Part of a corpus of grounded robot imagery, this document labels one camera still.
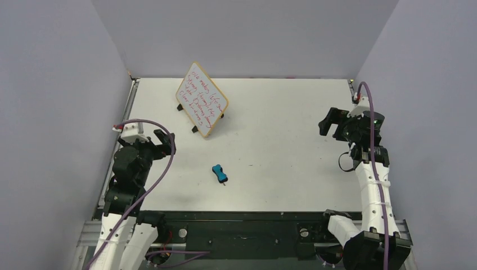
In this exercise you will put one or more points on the yellow framed whiteboard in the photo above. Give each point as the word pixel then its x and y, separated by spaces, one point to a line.
pixel 201 99

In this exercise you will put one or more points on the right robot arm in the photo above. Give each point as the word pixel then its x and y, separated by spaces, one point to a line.
pixel 367 208

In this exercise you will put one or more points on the aluminium extrusion rail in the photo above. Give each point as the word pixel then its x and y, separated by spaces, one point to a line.
pixel 91 232

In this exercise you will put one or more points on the black wire easel stand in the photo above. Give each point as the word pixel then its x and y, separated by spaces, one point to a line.
pixel 194 129

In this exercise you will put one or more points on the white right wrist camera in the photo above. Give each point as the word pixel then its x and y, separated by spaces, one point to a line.
pixel 359 108

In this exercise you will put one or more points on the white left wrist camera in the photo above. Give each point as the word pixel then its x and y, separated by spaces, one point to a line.
pixel 131 132

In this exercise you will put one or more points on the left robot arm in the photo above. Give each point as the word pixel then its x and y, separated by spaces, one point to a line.
pixel 126 231

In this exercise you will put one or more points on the blue whiteboard eraser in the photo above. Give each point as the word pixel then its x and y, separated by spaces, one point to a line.
pixel 220 175

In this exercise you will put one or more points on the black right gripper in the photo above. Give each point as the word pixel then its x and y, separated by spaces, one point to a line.
pixel 338 124

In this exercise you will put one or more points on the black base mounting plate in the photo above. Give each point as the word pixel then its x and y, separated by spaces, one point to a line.
pixel 261 235

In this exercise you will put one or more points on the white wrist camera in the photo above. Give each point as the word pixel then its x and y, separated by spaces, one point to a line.
pixel 359 108
pixel 131 132

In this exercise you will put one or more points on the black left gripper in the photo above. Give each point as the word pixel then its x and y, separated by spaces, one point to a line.
pixel 160 151

